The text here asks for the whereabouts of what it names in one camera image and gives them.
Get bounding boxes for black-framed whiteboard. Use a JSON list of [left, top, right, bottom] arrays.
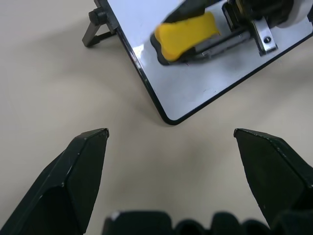
[[107, 0, 313, 126]]

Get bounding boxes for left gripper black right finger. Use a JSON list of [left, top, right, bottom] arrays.
[[233, 128, 313, 229]]

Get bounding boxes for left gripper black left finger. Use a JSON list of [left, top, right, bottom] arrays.
[[0, 127, 110, 235]]

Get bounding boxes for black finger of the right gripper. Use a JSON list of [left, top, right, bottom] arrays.
[[163, 0, 209, 24], [180, 47, 214, 65]]

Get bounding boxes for black whiteboard stand leg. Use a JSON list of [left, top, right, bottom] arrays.
[[82, 0, 119, 48]]

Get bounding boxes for yellow whiteboard eraser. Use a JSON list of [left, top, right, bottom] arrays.
[[149, 11, 221, 67]]

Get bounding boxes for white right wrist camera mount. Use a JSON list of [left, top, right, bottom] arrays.
[[283, 0, 312, 28]]

